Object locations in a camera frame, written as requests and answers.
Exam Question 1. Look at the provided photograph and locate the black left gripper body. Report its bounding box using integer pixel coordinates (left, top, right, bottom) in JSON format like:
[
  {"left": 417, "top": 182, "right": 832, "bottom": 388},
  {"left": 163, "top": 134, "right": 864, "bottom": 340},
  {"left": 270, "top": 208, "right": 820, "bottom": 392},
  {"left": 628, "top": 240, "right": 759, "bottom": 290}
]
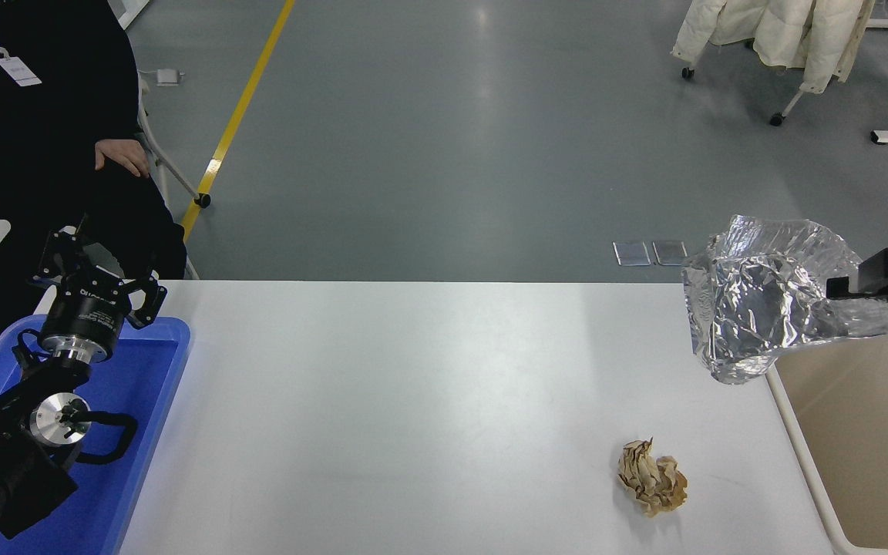
[{"left": 40, "top": 287, "right": 130, "bottom": 357}]

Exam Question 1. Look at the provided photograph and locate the foil tray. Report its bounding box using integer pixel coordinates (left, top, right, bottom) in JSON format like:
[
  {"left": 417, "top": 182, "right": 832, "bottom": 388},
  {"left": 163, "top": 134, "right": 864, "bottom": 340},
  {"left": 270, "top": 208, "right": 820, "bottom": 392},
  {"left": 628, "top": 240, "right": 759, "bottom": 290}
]
[{"left": 681, "top": 214, "right": 888, "bottom": 385}]

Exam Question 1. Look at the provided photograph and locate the tan paper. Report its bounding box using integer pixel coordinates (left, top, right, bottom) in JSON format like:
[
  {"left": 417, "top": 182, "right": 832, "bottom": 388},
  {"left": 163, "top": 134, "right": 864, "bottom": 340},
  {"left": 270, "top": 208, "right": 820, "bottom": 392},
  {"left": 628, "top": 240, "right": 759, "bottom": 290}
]
[{"left": 617, "top": 439, "right": 689, "bottom": 518}]

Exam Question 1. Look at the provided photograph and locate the person's left hand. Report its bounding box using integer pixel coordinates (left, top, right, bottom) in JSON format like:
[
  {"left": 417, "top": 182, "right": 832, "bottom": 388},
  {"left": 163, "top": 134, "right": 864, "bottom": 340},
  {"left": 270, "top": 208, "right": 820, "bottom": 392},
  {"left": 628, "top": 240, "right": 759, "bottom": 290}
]
[{"left": 95, "top": 139, "right": 150, "bottom": 179}]

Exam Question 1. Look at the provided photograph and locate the blue plastic tray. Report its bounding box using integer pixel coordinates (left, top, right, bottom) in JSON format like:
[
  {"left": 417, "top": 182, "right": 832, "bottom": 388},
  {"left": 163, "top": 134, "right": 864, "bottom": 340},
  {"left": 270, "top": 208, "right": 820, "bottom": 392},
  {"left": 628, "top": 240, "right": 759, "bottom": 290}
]
[{"left": 0, "top": 314, "right": 192, "bottom": 555}]

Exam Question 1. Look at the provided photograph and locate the grey wheeled chair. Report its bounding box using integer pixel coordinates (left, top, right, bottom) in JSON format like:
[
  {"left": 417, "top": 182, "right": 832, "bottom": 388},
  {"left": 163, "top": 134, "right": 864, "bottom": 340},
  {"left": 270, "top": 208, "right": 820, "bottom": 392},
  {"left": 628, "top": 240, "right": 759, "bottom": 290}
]
[{"left": 136, "top": 73, "right": 212, "bottom": 280}]

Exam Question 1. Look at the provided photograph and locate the large pale bin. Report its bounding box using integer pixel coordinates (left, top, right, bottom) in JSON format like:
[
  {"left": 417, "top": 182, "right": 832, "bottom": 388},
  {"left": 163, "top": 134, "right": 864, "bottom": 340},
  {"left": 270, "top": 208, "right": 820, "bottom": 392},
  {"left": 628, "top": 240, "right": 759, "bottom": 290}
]
[{"left": 766, "top": 307, "right": 888, "bottom": 555}]

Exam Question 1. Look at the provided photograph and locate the person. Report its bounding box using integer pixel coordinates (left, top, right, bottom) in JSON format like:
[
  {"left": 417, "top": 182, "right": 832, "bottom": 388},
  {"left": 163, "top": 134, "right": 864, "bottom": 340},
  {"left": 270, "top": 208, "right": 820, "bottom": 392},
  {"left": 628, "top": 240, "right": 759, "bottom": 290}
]
[{"left": 0, "top": 0, "right": 187, "bottom": 336}]

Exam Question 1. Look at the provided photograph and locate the white wheeled chair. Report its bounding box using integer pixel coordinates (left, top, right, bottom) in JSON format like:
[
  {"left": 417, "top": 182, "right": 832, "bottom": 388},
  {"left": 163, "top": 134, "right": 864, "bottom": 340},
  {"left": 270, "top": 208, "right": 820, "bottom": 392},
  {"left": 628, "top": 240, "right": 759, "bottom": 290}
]
[{"left": 681, "top": 0, "right": 880, "bottom": 126}]

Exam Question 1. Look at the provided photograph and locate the white name badge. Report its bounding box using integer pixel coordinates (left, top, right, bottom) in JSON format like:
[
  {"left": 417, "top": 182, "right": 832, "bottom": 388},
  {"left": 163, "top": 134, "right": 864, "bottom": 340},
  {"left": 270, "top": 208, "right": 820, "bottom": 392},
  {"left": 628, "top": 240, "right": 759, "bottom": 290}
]
[{"left": 0, "top": 48, "right": 42, "bottom": 87}]

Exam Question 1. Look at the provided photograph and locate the silver floor plate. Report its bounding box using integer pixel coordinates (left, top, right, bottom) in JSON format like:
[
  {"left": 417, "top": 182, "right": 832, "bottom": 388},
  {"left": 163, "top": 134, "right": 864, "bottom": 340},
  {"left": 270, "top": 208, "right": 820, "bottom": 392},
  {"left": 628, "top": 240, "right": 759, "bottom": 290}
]
[
  {"left": 653, "top": 240, "right": 691, "bottom": 267},
  {"left": 614, "top": 241, "right": 652, "bottom": 267}
]

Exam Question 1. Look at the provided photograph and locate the cream puffy jacket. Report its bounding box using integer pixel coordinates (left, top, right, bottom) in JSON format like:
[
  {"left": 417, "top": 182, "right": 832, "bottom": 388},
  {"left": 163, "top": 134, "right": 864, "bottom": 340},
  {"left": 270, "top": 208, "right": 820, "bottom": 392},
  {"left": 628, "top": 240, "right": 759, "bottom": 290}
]
[{"left": 671, "top": 0, "right": 876, "bottom": 95}]

